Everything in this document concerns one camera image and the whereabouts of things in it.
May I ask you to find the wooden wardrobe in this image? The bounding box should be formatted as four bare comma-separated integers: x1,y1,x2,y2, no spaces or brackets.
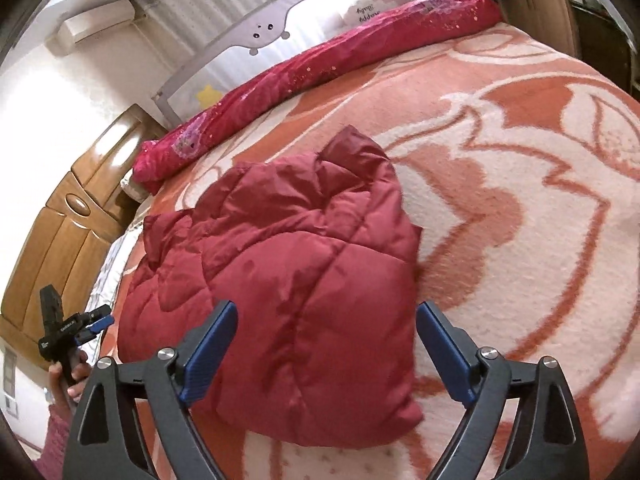
450,0,582,57

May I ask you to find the white air conditioner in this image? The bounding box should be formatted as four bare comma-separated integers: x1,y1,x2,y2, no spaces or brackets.
54,0,137,57

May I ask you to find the person's left forearm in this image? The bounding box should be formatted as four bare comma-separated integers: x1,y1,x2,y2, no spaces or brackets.
45,399,77,467

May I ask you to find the orange and white floral blanket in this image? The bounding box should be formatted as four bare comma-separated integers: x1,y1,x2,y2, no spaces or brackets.
95,20,640,480

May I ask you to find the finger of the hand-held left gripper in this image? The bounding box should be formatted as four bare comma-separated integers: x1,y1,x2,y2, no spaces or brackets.
75,321,111,346
79,305,113,325

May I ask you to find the red patterned rolled quilt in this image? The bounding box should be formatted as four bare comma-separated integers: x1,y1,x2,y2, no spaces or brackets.
132,0,503,197

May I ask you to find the person's left hand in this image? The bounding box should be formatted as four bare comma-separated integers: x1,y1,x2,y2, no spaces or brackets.
47,350,93,404

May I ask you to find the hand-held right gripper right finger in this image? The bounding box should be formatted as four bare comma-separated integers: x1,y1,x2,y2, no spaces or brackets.
416,301,592,480

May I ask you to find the grey bed guard rail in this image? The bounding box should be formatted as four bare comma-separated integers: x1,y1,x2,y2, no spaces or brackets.
152,0,417,129

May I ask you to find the grey white quilted sheet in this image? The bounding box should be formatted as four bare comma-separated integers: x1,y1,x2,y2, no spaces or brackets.
82,224,147,342

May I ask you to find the dark red quilted jacket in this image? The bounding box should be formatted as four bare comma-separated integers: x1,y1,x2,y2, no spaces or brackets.
119,126,427,448

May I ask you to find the white pillow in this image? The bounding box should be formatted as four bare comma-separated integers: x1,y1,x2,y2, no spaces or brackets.
120,169,152,202

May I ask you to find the wooden headboard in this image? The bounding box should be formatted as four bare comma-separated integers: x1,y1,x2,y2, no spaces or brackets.
0,104,169,347

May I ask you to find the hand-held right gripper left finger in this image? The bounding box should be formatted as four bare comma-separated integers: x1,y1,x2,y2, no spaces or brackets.
64,300,240,480

